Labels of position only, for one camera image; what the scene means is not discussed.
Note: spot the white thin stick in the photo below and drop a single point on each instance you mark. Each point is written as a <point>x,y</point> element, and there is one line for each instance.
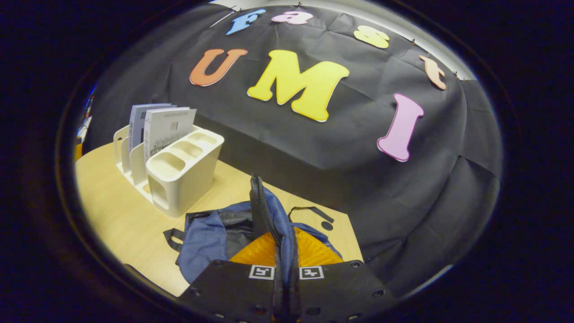
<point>223,16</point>

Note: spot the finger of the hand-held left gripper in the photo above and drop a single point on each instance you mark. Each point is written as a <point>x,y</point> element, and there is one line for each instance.
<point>78,151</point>

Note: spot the colourful screen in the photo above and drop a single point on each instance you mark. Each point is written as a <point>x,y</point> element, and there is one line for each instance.
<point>86,125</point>

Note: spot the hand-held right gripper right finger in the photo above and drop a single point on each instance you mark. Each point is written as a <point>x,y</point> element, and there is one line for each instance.
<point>341,291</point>

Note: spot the white book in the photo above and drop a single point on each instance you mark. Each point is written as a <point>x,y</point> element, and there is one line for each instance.
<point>168,128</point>

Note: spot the small black round disc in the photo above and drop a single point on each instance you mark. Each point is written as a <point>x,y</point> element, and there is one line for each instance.
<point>327,225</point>

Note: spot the cream plastic bookshelf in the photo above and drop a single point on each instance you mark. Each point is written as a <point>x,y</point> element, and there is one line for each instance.
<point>184,179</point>

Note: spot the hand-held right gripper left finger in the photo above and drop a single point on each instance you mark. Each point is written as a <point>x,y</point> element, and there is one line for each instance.
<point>233,291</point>

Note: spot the grey book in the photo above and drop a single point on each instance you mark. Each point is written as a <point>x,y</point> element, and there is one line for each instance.
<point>136,121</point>

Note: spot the blue schoolbag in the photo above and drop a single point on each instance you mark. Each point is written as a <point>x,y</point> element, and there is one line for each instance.
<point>202,242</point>

